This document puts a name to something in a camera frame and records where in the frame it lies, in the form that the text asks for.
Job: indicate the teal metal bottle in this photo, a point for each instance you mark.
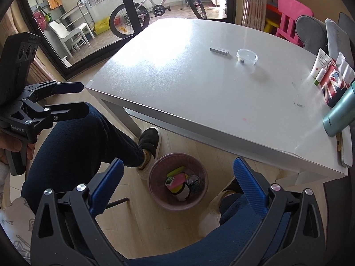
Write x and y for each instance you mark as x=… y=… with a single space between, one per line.
x=339 y=110

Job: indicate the person's right shoe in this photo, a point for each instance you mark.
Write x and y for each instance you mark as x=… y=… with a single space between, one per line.
x=219 y=201

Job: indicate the black chair leg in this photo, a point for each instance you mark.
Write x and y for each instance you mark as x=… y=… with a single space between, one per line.
x=118 y=202

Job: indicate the white table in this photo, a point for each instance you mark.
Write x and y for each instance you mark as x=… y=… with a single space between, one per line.
x=194 y=88

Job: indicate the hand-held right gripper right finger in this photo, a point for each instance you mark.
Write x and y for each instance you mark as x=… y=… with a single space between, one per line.
x=249 y=185

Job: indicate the yellow toy stool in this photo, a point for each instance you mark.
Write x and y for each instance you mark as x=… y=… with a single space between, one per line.
x=270 y=25

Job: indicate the green watering can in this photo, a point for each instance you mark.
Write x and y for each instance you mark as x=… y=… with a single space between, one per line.
x=48 y=17

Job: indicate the orange towel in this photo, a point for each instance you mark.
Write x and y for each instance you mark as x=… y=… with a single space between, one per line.
x=54 y=2

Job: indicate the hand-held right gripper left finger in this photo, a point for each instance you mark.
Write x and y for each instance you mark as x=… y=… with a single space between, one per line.
x=109 y=183

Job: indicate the person's left hand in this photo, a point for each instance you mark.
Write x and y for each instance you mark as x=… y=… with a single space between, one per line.
x=11 y=144

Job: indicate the green slotted case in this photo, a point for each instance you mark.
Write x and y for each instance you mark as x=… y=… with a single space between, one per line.
x=177 y=170

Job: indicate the pink kids chair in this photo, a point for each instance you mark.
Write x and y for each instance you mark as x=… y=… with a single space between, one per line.
x=291 y=16

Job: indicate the yellow crate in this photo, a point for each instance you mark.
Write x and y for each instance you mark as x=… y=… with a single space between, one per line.
x=101 y=25

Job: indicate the beige curtain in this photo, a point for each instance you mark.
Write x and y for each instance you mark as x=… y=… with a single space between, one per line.
x=255 y=2

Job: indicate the pink bicycle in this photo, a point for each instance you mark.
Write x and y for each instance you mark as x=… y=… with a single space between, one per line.
x=124 y=22

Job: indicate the person's right leg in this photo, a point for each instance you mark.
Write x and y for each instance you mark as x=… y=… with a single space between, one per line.
x=238 y=210

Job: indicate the flag print pouch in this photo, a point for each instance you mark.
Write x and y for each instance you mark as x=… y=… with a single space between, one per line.
x=334 y=87

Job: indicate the small grey box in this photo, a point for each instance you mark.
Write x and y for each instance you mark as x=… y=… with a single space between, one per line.
x=219 y=50

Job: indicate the patterned seat cushion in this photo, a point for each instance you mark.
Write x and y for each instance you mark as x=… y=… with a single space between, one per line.
x=16 y=221

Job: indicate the clear plastic container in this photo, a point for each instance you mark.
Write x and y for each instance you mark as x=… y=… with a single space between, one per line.
x=246 y=56

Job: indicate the pink waste bin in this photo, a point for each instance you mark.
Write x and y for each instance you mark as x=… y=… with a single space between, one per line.
x=160 y=196

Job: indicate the white chair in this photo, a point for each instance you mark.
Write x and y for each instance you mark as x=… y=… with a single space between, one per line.
x=69 y=33

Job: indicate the pink pleated curtain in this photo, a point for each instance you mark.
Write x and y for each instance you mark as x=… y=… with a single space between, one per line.
x=38 y=72

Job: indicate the pink hanging bag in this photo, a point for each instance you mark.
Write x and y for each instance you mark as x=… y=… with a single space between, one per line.
x=38 y=20

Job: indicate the person's shoe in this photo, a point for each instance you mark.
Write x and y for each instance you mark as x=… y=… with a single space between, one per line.
x=149 y=141
x=219 y=201

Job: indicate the grey padded chair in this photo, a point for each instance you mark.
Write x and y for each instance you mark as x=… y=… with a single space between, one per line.
x=310 y=33

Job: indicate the white bottle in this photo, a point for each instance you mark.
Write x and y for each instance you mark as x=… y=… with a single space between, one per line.
x=183 y=195

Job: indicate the metal rack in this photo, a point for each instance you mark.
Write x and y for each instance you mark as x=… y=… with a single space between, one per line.
x=84 y=13

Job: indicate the person's left shoe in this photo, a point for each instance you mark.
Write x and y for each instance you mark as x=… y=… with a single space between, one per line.
x=149 y=141

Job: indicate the light grey cushion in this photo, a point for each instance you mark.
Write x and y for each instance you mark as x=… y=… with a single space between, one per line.
x=336 y=34

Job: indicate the person's left leg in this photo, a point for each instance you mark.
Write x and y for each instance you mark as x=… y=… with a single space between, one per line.
x=77 y=144

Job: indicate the silver can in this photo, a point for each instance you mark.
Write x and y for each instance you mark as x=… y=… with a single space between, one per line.
x=192 y=181

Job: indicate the pink slotted case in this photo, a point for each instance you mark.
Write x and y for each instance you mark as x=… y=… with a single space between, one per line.
x=180 y=179

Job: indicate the small tube green cap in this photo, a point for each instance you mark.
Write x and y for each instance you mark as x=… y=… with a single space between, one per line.
x=321 y=74

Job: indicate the white packet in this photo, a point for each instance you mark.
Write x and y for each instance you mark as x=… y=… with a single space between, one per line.
x=344 y=66

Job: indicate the person's leg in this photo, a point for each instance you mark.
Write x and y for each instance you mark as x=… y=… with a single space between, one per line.
x=238 y=210
x=77 y=144

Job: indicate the black door frame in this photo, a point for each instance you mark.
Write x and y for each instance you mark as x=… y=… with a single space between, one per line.
x=130 y=0

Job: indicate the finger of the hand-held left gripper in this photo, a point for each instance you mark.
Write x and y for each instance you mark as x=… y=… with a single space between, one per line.
x=75 y=110
x=69 y=87

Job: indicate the white tube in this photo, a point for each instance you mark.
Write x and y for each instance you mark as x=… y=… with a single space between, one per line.
x=321 y=62

